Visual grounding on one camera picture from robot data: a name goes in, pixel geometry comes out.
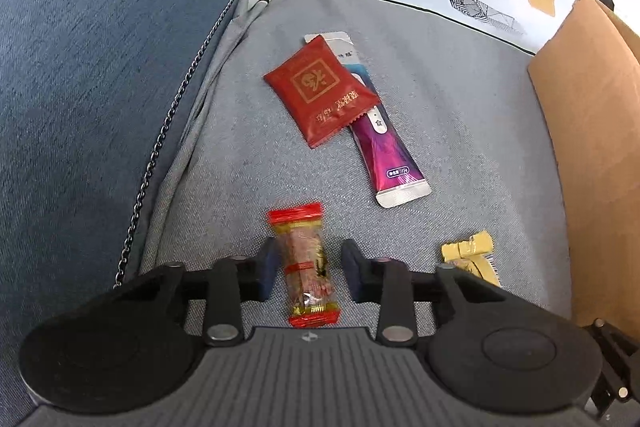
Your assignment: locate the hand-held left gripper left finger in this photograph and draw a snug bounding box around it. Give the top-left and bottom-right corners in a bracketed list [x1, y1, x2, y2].
[114, 239, 281, 349]

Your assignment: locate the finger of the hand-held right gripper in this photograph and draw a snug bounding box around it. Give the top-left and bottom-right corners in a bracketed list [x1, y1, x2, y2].
[580, 317, 640, 409]

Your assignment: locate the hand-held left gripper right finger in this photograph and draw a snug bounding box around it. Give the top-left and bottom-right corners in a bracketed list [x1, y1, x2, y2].
[340, 238, 505, 349]

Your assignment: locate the clear red-ended snack bar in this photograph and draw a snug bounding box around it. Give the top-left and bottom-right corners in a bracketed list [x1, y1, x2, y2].
[266, 202, 342, 329]

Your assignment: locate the cardboard box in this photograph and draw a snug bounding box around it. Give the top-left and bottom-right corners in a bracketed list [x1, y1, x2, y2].
[527, 0, 640, 329]

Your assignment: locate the yellow wrapped candy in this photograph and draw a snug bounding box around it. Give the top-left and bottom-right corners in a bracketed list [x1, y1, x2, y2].
[441, 230, 502, 288]

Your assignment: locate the purple stick snack packet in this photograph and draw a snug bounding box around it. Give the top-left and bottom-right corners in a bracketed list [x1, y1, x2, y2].
[304, 31, 433, 209]

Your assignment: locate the red foil snack packet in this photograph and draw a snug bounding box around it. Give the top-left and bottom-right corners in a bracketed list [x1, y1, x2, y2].
[263, 35, 380, 150]

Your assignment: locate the black chain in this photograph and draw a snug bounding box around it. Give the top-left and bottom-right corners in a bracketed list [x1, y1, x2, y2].
[114, 0, 268, 290]

